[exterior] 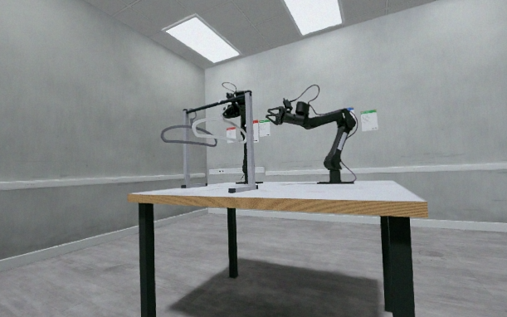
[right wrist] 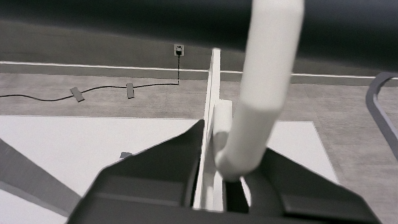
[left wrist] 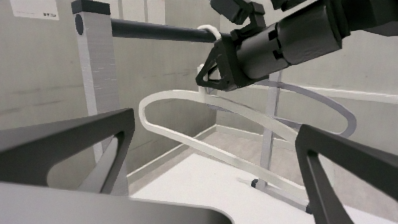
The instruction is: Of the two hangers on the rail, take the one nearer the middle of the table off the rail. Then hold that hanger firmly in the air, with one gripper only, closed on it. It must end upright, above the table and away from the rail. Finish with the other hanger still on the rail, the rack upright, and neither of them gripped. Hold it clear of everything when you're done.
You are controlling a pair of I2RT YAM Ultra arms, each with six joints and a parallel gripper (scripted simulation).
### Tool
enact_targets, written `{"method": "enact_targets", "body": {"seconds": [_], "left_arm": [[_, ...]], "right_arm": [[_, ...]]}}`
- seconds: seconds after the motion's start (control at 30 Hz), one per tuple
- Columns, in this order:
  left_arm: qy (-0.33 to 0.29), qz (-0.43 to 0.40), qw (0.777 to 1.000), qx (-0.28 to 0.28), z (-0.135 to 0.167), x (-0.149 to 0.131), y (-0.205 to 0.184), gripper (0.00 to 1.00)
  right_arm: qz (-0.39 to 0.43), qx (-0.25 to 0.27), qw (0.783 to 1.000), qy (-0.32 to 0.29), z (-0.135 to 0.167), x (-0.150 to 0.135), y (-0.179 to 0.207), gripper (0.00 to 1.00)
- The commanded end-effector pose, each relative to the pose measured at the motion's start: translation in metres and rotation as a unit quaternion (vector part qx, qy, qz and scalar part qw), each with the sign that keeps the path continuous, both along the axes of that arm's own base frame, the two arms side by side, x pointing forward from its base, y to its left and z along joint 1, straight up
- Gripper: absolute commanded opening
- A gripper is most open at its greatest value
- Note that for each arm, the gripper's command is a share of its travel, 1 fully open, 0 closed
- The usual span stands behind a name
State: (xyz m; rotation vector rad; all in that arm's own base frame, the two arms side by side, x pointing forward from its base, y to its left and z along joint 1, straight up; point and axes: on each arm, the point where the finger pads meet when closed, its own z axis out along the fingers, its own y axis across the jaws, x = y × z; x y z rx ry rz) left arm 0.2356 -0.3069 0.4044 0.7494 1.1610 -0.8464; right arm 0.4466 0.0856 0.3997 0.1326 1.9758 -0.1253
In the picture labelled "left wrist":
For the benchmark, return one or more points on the white wire hanger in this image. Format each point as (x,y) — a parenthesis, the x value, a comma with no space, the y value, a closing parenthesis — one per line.
(272,124)

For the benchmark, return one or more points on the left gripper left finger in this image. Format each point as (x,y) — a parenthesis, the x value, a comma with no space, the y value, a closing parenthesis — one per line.
(28,153)

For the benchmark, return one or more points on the grey rail rack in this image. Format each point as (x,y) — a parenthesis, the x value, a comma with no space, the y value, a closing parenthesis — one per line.
(95,30)

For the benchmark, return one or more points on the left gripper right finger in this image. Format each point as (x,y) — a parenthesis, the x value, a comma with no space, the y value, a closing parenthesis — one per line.
(375,167)

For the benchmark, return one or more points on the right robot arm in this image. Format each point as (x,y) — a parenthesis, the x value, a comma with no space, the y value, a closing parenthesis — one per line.
(318,28)

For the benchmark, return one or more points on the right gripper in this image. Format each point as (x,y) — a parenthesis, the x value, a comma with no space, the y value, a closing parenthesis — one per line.
(246,56)

